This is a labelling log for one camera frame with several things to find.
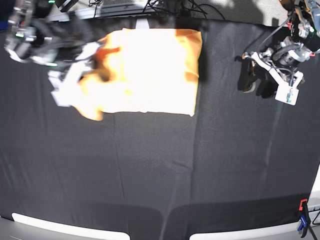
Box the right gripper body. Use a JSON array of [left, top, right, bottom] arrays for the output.
[[32, 22, 94, 69]]

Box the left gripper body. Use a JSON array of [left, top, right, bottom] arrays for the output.
[[264, 41, 313, 75]]

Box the yellow t-shirt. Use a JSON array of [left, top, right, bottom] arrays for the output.
[[70, 28, 203, 121]]

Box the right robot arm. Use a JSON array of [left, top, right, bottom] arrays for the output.
[[4, 0, 102, 107]]

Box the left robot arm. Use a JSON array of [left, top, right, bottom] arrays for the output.
[[240, 0, 320, 97]]

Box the black table cloth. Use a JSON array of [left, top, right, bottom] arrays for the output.
[[0, 17, 320, 240]]

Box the red black clamp near right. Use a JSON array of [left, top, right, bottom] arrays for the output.
[[299, 198, 311, 238]]

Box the blue clamp near right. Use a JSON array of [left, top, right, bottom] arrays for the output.
[[297, 214, 308, 232]]

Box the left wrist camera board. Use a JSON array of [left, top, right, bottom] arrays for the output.
[[275, 85, 299, 106]]

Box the grey camera mount base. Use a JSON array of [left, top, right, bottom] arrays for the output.
[[135, 18, 150, 29]]

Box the aluminium rail with cables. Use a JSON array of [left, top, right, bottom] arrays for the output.
[[47, 0, 226, 21]]

